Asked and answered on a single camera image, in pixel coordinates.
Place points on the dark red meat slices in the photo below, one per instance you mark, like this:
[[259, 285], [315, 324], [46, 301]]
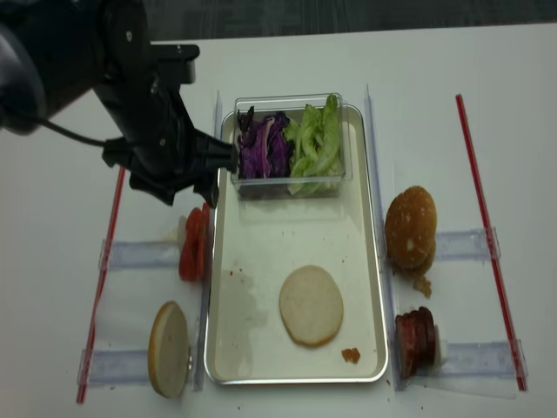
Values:
[[417, 341]]

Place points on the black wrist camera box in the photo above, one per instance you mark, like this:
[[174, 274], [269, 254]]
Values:
[[176, 62]]

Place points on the green lettuce leaves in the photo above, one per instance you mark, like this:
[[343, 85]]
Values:
[[315, 162]]

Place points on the bun base on tray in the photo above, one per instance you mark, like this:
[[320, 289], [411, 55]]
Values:
[[311, 306]]

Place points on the sesame bun top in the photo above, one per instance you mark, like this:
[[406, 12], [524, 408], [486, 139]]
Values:
[[410, 227]]

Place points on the clear rail holding bun top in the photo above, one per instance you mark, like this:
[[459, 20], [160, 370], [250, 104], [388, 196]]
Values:
[[477, 244]]

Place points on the red tomato slices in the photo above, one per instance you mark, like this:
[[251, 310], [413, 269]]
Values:
[[191, 266]]

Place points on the purple cabbage leaves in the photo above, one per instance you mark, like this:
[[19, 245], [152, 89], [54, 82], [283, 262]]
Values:
[[264, 151]]

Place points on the fried crumb on table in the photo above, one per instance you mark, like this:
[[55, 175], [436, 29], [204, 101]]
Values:
[[424, 286]]

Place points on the fried chicken patty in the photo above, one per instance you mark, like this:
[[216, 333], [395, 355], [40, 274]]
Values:
[[420, 270]]

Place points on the red plastic rod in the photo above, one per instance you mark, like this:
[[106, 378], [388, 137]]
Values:
[[102, 278], [520, 368]]

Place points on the white pusher block meat rail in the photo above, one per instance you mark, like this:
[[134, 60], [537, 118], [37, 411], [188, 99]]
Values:
[[440, 353]]

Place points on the clear rail holding tomato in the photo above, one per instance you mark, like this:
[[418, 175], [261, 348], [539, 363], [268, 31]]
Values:
[[123, 255]]

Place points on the left red plastic rod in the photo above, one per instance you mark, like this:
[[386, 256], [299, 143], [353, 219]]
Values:
[[102, 278]]

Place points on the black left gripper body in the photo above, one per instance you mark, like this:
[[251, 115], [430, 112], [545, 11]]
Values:
[[154, 125]]

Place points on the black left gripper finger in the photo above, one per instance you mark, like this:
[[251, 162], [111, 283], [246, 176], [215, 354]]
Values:
[[208, 190], [213, 154]]

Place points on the clear rail holding bun slice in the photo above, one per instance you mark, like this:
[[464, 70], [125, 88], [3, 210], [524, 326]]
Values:
[[113, 368]]

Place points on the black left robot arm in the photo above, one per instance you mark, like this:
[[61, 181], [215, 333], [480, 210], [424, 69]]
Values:
[[53, 52]]

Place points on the clear plastic salad box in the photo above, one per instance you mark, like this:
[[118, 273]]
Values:
[[293, 107]]

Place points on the fried crumb on tray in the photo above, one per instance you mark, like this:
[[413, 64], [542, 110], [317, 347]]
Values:
[[351, 355]]

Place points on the left long clear rail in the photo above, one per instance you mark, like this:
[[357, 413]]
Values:
[[199, 373]]

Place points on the right red plastic rod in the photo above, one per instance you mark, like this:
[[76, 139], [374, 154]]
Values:
[[520, 368]]

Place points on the clear rail holding meat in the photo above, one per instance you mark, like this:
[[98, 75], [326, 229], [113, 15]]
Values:
[[501, 359]]

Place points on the white bun slice upright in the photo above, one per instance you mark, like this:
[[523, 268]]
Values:
[[168, 351]]

